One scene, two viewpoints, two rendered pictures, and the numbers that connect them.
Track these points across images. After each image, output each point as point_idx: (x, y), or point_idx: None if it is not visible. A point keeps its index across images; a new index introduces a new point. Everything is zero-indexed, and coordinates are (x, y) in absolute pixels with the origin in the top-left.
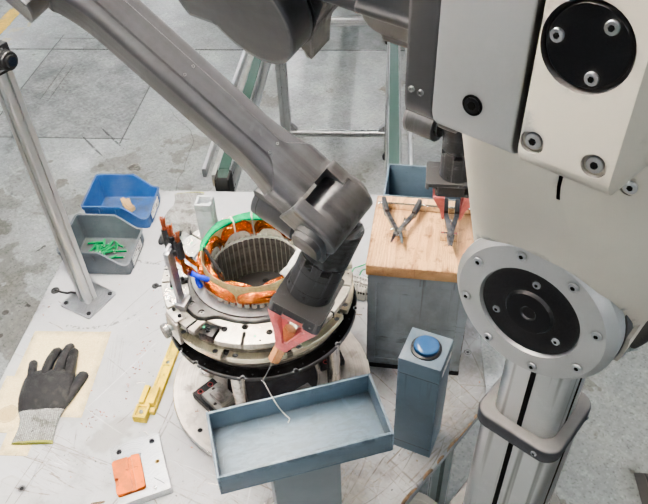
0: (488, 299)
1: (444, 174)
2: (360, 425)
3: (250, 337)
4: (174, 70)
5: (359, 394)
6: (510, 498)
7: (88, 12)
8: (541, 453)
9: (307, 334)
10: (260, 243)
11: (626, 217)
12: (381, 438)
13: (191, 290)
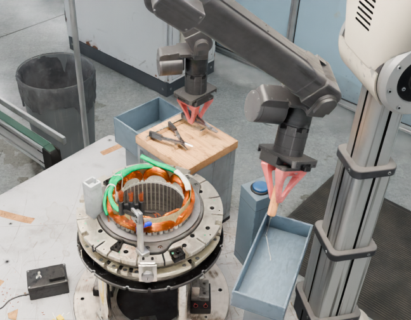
0: (399, 86)
1: (195, 91)
2: (285, 240)
3: (203, 237)
4: (264, 30)
5: (264, 230)
6: (370, 214)
7: (224, 9)
8: (393, 169)
9: (301, 176)
10: (125, 195)
11: None
12: (311, 231)
13: (135, 242)
